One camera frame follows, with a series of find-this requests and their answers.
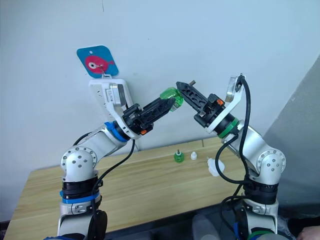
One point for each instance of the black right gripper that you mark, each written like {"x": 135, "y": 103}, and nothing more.
{"x": 212, "y": 110}

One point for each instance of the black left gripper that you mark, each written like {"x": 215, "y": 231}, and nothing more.
{"x": 136, "y": 120}

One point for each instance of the large green transparent liquid bottle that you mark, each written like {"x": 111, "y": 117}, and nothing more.
{"x": 168, "y": 93}

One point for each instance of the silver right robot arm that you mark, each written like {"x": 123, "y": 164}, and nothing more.
{"x": 271, "y": 165}

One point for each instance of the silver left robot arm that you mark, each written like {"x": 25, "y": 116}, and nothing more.
{"x": 77, "y": 162}

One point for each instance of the small green bottle with wick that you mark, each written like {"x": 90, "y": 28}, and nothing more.
{"x": 179, "y": 158}

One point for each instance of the small white bottle cap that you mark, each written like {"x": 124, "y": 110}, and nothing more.
{"x": 194, "y": 156}

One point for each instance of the person's bare hand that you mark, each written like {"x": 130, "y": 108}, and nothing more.
{"x": 311, "y": 233}

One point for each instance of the white power strip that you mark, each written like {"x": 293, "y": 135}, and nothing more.
{"x": 98, "y": 87}

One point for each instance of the blue card with red fish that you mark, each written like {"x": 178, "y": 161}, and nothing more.
{"x": 105, "y": 53}

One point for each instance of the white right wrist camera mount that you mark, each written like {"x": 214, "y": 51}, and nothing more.
{"x": 233, "y": 103}

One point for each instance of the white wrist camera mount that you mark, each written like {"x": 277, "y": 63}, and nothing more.
{"x": 115, "y": 112}
{"x": 233, "y": 103}

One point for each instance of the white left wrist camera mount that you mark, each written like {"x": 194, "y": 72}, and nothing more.
{"x": 115, "y": 112}

